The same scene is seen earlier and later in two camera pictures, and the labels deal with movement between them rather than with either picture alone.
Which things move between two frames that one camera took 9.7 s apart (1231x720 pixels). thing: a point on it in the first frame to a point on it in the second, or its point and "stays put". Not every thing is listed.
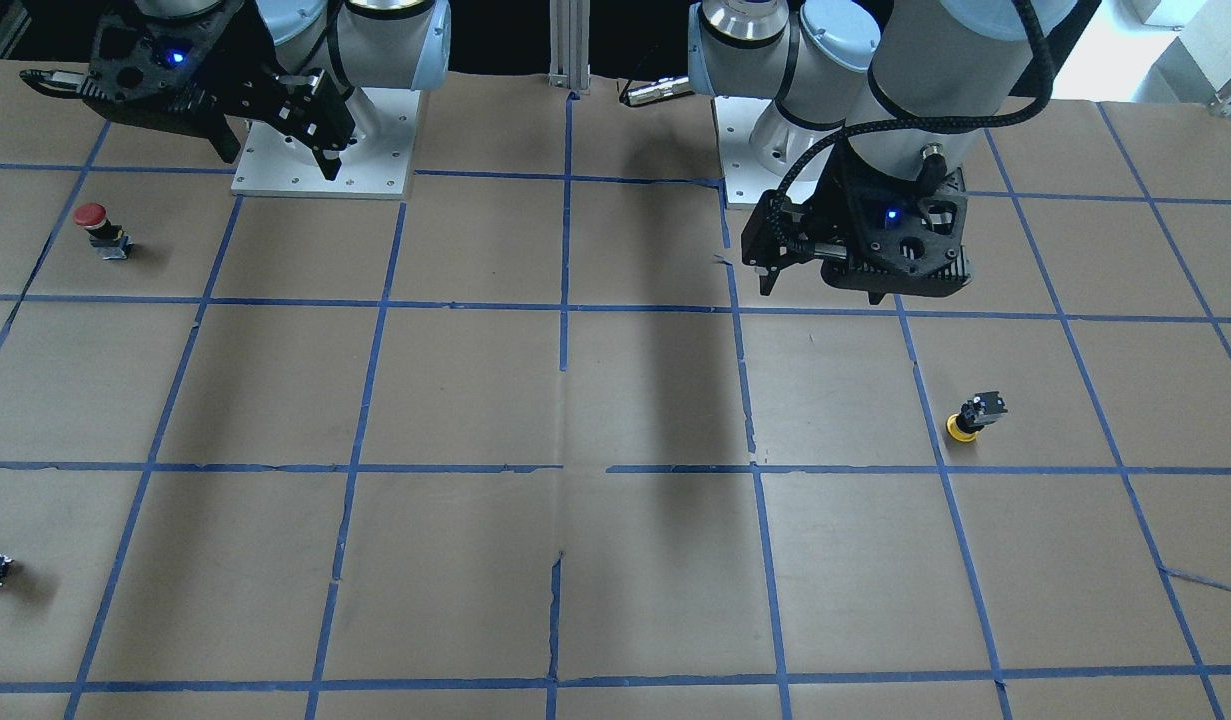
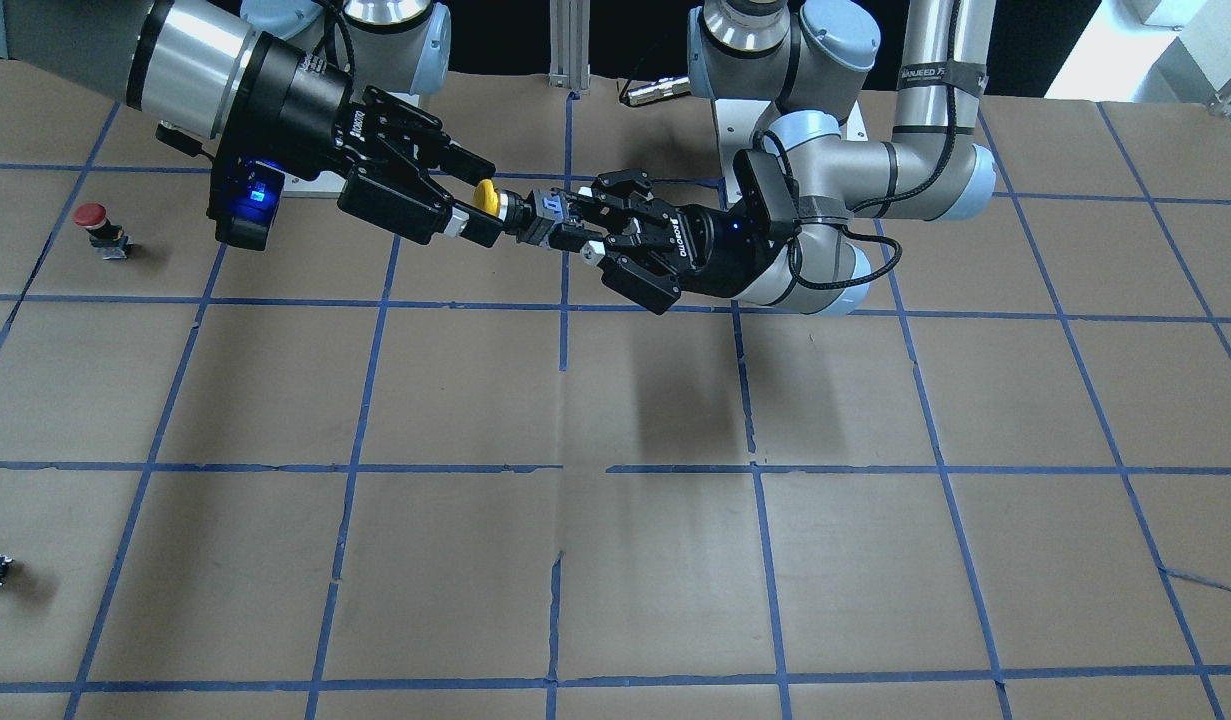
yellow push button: x=984 y=409 to x=530 y=219
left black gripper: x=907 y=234 to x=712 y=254
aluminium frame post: x=569 y=27 stays put
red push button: x=108 y=239 stays put
